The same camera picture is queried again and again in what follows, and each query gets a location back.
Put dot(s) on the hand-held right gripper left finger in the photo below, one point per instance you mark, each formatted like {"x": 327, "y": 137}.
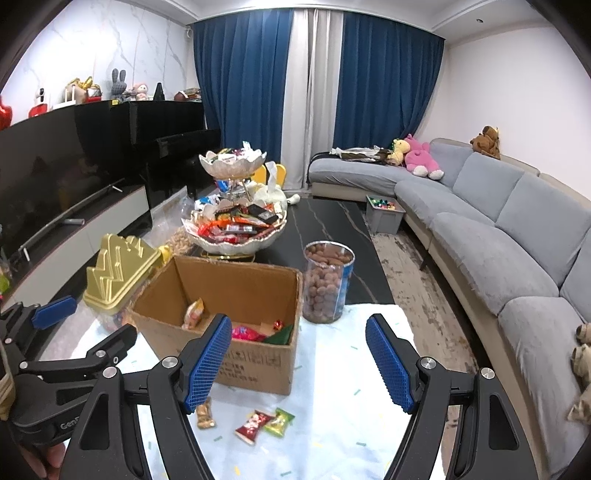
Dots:
{"x": 207, "y": 364}

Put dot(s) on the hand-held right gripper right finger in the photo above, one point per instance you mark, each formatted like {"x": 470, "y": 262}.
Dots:
{"x": 390, "y": 364}

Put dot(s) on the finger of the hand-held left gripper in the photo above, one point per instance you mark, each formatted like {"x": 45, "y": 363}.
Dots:
{"x": 55, "y": 311}
{"x": 106, "y": 348}

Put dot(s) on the brown gold snack packet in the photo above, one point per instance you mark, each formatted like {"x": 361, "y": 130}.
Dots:
{"x": 205, "y": 413}

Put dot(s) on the pink snack packet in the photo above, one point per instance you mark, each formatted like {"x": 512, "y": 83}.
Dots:
{"x": 247, "y": 333}

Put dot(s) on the brown cardboard box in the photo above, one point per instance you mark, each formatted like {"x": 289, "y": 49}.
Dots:
{"x": 258, "y": 369}

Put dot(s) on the yellow snack bag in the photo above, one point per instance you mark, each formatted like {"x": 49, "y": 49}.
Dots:
{"x": 194, "y": 314}

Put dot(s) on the red candy packet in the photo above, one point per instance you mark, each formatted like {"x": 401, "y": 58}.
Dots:
{"x": 251, "y": 427}

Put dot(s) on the dark green snack packet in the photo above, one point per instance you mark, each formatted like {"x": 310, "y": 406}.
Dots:
{"x": 282, "y": 337}

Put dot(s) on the green candy packet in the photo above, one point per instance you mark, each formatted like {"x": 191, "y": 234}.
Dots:
{"x": 278, "y": 422}

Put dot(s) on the person's left hand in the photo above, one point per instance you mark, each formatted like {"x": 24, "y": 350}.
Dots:
{"x": 41, "y": 459}

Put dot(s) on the light blue sprinkle cloth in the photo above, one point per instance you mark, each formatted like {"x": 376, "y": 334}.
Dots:
{"x": 323, "y": 392}

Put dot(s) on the gold lid candy container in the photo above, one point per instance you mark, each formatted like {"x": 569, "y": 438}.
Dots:
{"x": 120, "y": 277}

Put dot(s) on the grey patterned rug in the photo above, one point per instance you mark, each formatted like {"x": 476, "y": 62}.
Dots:
{"x": 415, "y": 286}

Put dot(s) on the clear jar of brown nuts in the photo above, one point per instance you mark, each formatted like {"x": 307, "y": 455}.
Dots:
{"x": 323, "y": 286}

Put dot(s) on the white two-tier shell stand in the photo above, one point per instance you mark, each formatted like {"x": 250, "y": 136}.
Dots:
{"x": 231, "y": 248}

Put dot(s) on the clear bag of peanuts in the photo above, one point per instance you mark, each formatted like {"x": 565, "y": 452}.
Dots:
{"x": 180, "y": 242}

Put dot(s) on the black flat television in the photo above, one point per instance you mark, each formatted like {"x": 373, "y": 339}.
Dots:
{"x": 51, "y": 175}

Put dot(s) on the grey corner sofa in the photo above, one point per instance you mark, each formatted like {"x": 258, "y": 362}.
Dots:
{"x": 475, "y": 249}

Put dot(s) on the pile of assorted snack packets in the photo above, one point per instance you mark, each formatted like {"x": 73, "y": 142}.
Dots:
{"x": 235, "y": 221}
{"x": 233, "y": 154}

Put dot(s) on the grey storage bin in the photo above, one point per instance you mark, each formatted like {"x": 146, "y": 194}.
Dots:
{"x": 383, "y": 217}

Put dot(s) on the white swan plush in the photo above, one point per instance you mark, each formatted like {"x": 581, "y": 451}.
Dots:
{"x": 272, "y": 196}

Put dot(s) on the beige plush on sofa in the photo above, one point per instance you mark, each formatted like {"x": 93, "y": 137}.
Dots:
{"x": 582, "y": 364}

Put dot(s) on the yellow chair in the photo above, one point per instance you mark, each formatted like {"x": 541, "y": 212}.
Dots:
{"x": 262, "y": 174}

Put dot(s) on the red box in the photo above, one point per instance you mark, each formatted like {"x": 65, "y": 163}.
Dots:
{"x": 37, "y": 111}

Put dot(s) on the red heart balloon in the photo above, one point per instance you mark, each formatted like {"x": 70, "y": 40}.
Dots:
{"x": 3, "y": 113}

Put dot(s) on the pink plush toy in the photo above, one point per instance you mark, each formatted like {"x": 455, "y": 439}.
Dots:
{"x": 420, "y": 157}

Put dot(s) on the crumpled clothes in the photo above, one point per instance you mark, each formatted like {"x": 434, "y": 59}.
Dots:
{"x": 360, "y": 153}

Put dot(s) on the yellow plush toy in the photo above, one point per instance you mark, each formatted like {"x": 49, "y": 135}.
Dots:
{"x": 397, "y": 150}

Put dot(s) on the black upright piano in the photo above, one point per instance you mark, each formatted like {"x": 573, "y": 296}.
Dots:
{"x": 161, "y": 124}

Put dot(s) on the white router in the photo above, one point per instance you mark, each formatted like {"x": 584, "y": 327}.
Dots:
{"x": 69, "y": 96}

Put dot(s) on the pink bear plush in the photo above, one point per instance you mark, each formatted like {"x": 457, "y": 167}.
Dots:
{"x": 141, "y": 91}

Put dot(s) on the grey rabbit plush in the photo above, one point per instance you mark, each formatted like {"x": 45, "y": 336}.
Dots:
{"x": 119, "y": 83}

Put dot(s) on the black metronome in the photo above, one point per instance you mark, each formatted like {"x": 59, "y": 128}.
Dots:
{"x": 159, "y": 91}

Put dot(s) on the brown plush toy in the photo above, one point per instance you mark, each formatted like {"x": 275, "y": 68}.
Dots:
{"x": 487, "y": 141}

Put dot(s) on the brown football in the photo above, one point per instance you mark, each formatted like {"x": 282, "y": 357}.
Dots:
{"x": 180, "y": 96}

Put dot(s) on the stack of books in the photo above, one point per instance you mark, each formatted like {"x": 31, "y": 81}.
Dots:
{"x": 194, "y": 93}

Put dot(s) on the blue curtain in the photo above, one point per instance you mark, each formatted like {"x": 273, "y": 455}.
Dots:
{"x": 244, "y": 83}
{"x": 383, "y": 87}

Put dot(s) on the white sheer curtain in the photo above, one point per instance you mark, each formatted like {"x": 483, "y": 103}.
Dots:
{"x": 314, "y": 92}

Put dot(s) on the white security camera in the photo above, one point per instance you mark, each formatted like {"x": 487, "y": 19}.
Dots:
{"x": 41, "y": 97}

